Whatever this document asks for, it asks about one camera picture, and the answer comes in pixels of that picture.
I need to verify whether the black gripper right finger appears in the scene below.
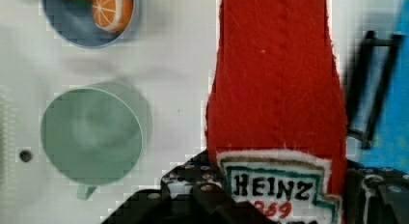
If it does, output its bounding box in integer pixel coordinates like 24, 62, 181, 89
343, 160, 409, 224

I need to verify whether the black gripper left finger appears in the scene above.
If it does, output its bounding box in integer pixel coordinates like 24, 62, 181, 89
102, 151, 273, 224

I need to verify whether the red plush ketchup bottle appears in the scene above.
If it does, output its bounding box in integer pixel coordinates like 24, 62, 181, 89
205, 0, 347, 224

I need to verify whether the blue oven door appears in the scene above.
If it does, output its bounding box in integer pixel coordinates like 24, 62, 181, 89
347, 0, 409, 172

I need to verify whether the green cup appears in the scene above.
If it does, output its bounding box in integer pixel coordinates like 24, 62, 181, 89
41, 82, 151, 200

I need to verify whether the orange slice toy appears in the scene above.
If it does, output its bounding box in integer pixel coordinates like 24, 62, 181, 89
92, 0, 133, 33

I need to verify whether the small blue bowl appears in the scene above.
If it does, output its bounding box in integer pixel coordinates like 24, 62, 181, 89
41, 0, 141, 49

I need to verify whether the black oven door handle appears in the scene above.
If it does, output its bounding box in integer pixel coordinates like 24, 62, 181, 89
344, 30, 404, 150

